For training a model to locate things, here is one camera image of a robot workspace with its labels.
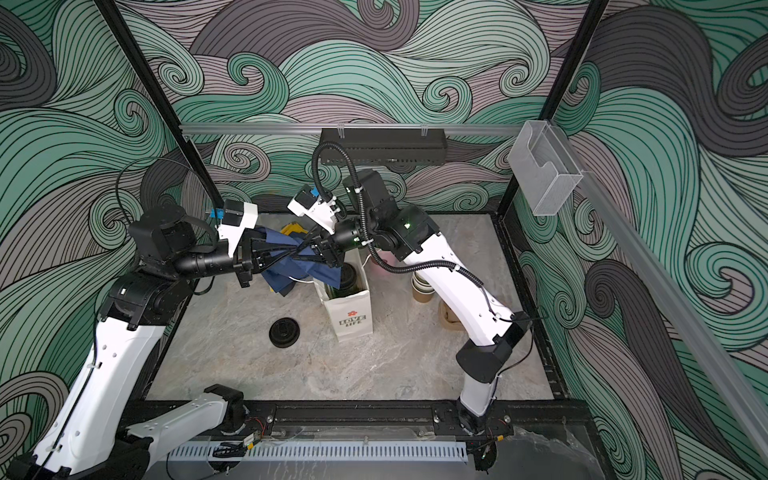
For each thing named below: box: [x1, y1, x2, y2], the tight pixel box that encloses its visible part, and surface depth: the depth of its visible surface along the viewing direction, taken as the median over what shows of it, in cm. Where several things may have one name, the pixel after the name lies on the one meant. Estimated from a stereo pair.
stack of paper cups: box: [411, 271, 435, 303], surface depth 89 cm
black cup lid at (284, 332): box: [269, 317, 301, 348], surface depth 87 cm
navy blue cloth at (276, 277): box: [254, 228, 342, 297], surface depth 56 cm
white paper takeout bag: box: [313, 248, 374, 342], surface depth 76 cm
